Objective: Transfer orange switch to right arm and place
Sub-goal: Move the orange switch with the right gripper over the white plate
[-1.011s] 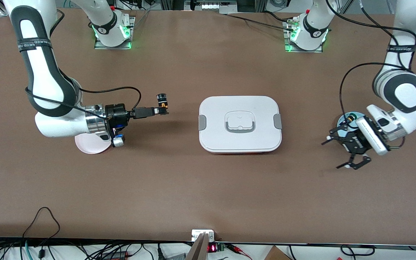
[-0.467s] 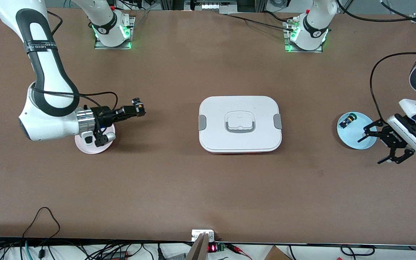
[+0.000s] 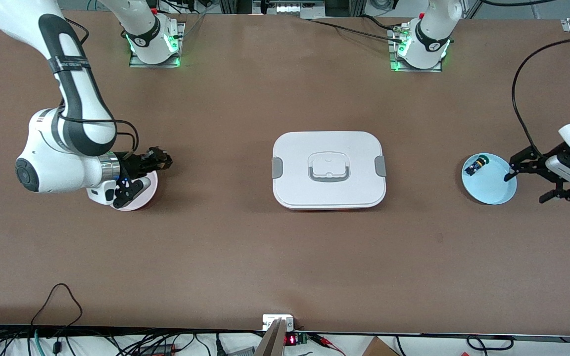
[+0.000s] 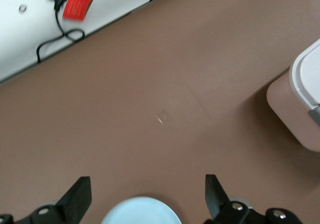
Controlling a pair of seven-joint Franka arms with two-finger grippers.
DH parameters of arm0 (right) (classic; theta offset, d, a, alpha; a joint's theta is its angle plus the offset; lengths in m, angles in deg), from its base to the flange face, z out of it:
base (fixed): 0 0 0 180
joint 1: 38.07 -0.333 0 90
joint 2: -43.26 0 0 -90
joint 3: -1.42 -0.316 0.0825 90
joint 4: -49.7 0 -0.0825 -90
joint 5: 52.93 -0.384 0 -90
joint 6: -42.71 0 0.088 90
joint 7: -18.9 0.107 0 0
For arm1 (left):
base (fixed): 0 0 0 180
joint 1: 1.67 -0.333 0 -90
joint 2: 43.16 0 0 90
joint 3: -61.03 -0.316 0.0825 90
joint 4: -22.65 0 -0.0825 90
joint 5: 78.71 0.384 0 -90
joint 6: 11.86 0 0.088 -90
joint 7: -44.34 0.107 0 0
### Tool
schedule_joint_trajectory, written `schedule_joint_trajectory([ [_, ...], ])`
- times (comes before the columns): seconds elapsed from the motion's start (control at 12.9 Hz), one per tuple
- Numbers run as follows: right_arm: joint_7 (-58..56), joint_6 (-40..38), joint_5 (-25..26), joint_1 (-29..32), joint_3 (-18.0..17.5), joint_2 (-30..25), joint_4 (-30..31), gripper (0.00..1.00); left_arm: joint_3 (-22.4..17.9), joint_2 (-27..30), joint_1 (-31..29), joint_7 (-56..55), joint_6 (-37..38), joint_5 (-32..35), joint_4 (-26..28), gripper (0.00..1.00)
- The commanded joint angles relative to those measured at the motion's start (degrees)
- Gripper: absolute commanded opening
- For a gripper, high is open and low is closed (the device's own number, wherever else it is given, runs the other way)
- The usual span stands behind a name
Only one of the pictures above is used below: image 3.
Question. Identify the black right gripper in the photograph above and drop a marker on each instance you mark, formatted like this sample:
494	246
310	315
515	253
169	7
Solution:
134	165

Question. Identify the grey wooden camera post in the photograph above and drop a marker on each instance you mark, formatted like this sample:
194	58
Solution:
272	341

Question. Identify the white lidded container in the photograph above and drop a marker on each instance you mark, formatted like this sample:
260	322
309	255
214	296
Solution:
328	193

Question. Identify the light blue round plate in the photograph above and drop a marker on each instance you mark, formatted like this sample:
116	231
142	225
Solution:
488	190

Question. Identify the pink round plate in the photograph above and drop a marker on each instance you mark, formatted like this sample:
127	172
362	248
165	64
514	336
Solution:
152	187

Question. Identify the brown cardboard piece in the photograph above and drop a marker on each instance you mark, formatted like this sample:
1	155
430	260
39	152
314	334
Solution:
379	347

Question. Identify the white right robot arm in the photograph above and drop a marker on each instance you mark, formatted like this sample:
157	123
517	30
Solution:
57	173

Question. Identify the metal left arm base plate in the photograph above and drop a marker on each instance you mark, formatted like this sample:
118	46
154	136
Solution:
416	69

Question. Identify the green blue switch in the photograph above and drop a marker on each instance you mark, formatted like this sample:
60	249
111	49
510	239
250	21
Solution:
475	165

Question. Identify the red digit display module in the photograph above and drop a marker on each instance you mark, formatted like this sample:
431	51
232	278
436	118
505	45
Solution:
292	339

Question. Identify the small white mounting box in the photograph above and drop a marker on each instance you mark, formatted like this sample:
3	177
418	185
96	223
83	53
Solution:
270	320

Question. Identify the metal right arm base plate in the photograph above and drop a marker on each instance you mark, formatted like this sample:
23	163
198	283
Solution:
139	63

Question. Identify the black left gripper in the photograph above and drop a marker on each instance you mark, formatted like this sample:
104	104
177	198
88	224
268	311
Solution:
537	164

